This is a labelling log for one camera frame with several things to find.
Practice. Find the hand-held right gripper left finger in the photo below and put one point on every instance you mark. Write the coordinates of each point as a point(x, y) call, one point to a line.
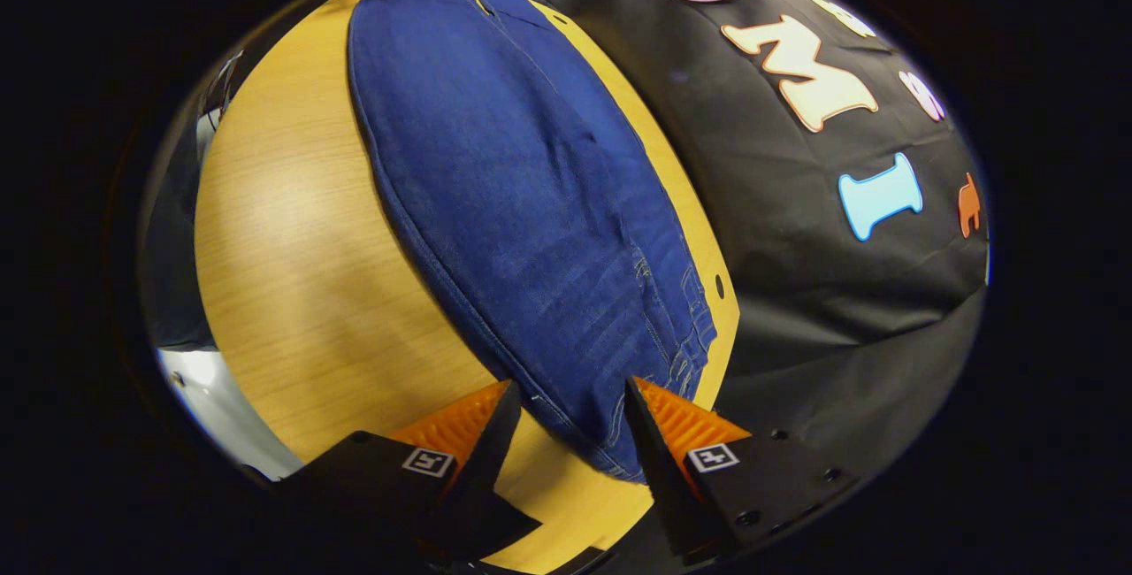
point(497, 442)

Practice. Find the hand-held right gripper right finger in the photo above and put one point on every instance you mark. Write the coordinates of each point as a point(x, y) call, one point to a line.
point(650, 460)

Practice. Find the blue denim jeans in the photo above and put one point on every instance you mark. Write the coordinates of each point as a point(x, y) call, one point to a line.
point(513, 203)

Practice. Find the black backdrop cloth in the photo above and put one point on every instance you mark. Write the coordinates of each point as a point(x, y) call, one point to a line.
point(778, 248)

